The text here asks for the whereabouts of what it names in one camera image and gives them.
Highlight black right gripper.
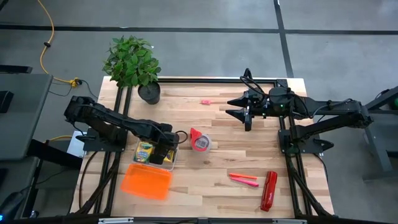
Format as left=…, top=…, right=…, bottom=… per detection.
left=224, top=86, right=295, bottom=124

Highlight clear plastic box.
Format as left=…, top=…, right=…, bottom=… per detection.
left=131, top=139, right=180, bottom=172

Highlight green yellow crayon box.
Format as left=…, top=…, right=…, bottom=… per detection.
left=133, top=141, right=154, bottom=165

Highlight orange plastic lid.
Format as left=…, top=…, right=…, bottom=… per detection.
left=120, top=163, right=174, bottom=202

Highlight orange highlighter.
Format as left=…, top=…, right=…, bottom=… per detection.
left=228, top=172, right=258, bottom=180

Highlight pink highlighter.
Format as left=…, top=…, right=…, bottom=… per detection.
left=229, top=176, right=260, bottom=188

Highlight red tape dispenser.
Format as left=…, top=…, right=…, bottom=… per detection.
left=189, top=127, right=213, bottom=154

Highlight white sheet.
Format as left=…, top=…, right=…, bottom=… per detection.
left=66, top=130, right=87, bottom=159

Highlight red stapler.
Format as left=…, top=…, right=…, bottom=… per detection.
left=260, top=170, right=278, bottom=213

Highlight green potted plant black pot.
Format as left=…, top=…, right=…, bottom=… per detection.
left=101, top=34, right=162, bottom=105

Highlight grey side table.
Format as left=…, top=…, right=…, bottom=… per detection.
left=0, top=73, right=54, bottom=162

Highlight grey metal stand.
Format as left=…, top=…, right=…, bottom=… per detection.
left=361, top=85, right=398, bottom=182

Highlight black flat device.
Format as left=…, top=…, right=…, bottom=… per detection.
left=0, top=90, right=15, bottom=114

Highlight black flat bar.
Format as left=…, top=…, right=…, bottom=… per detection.
left=0, top=64, right=34, bottom=75

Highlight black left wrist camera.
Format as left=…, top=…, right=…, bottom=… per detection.
left=167, top=131, right=181, bottom=147

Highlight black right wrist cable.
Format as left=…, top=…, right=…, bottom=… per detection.
left=239, top=74, right=268, bottom=97

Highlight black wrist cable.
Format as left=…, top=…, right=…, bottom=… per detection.
left=239, top=74, right=268, bottom=97
left=174, top=129, right=189, bottom=145

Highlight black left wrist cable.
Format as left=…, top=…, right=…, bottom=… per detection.
left=174, top=129, right=189, bottom=145

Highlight black aluminium rig frame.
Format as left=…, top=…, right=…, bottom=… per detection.
left=70, top=77, right=335, bottom=218

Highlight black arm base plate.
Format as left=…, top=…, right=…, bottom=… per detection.
left=75, top=126, right=129, bottom=153
left=277, top=128, right=335, bottom=156

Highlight yellow extension cable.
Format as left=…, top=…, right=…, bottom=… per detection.
left=36, top=0, right=82, bottom=88

